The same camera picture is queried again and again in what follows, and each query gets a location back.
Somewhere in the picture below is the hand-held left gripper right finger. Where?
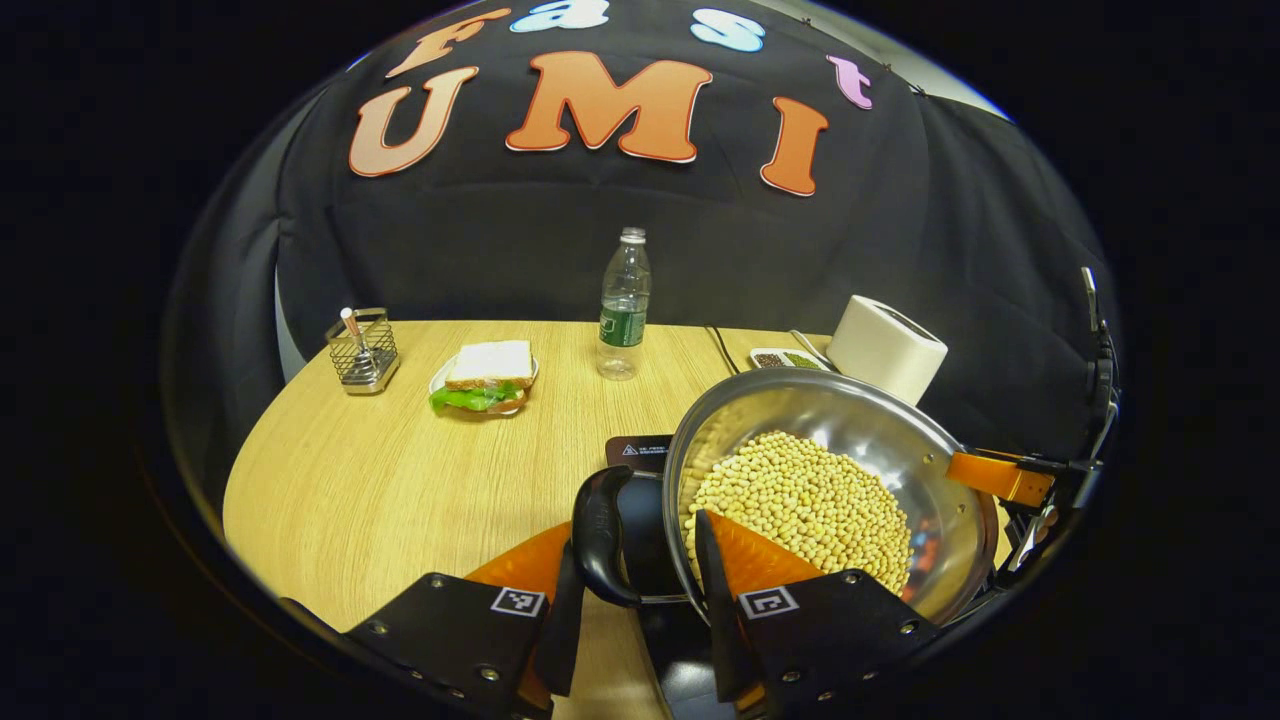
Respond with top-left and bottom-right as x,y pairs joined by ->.
693,508 -> 941,716

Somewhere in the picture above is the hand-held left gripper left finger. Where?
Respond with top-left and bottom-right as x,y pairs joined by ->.
345,520 -> 586,719

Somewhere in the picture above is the pile of yellow soybeans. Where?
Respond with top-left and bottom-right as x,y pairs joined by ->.
685,430 -> 913,596

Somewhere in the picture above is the steel pot with black handles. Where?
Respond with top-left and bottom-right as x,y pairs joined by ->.
572,366 -> 1001,626

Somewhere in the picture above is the black induction cooktop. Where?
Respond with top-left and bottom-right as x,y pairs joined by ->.
605,435 -> 736,720

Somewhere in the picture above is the white toaster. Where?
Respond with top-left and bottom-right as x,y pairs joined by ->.
826,295 -> 949,406

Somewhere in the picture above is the white divided bean dish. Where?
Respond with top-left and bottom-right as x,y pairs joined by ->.
748,347 -> 831,373

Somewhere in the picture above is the black backdrop cloth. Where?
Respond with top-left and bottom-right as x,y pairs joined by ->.
160,0 -> 1121,521

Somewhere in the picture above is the white bread lettuce sandwich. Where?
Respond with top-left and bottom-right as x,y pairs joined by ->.
430,340 -> 536,413

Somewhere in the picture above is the clear plastic water bottle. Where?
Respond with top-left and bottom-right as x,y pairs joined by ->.
597,227 -> 652,382

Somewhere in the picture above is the black cooktop power cable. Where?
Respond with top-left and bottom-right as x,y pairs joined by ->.
705,325 -> 741,377

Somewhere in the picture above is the metal wire utensil holder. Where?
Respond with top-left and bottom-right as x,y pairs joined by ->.
325,307 -> 401,396

